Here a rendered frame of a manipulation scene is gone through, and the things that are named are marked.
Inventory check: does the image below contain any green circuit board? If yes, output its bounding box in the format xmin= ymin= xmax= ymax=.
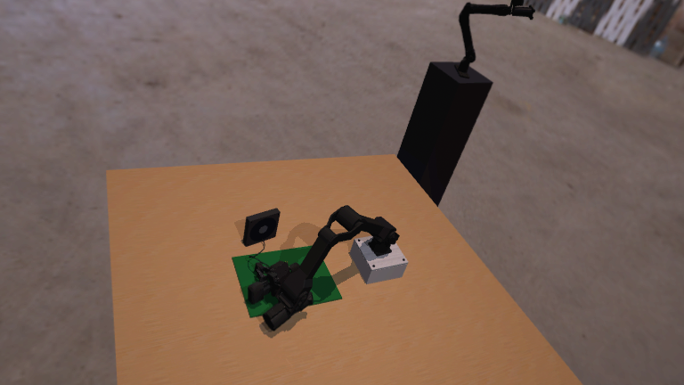
xmin=232 ymin=245 xmax=342 ymax=318

